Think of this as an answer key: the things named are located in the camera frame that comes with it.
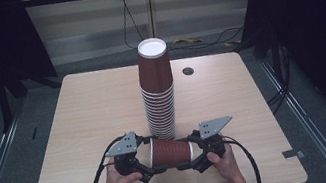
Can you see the stack of brown paper cups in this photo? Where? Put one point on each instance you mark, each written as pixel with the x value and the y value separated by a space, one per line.
pixel 154 72

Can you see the single brown ribbed cup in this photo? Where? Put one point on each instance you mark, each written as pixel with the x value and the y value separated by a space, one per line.
pixel 170 152

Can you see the person's right hand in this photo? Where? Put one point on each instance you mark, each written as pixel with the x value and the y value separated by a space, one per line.
pixel 230 166

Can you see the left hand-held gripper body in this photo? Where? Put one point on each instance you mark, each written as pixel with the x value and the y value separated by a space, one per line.
pixel 125 145

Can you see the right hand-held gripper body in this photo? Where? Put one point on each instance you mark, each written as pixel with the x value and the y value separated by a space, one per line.
pixel 211 128

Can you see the grey table bracket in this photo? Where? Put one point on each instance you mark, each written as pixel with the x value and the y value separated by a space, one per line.
pixel 293 153

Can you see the black metal stand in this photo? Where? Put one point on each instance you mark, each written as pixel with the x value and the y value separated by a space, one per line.
pixel 3 106
pixel 277 61

